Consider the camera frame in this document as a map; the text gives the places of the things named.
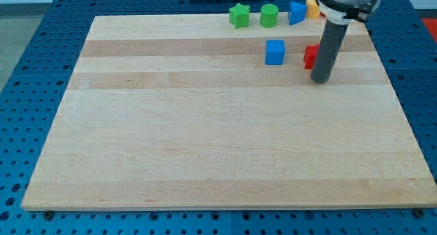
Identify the green star block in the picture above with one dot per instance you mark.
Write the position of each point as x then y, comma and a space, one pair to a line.
239, 15

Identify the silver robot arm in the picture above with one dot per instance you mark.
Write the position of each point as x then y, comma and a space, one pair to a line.
342, 12

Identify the grey cylindrical pointer tool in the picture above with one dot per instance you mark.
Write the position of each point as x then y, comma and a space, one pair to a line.
330, 44

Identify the blue triangle block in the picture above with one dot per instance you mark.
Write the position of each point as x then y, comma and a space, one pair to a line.
296, 13

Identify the red star block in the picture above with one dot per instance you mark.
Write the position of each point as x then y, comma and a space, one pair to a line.
310, 55

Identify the yellow hexagon block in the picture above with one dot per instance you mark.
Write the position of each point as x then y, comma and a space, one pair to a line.
313, 11

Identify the light wooden board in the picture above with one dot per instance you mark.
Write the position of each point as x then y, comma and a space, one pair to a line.
180, 112

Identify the blue cube block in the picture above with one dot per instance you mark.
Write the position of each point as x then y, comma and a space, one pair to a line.
275, 52

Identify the green cylinder block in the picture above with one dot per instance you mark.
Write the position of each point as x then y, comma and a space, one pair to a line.
269, 15

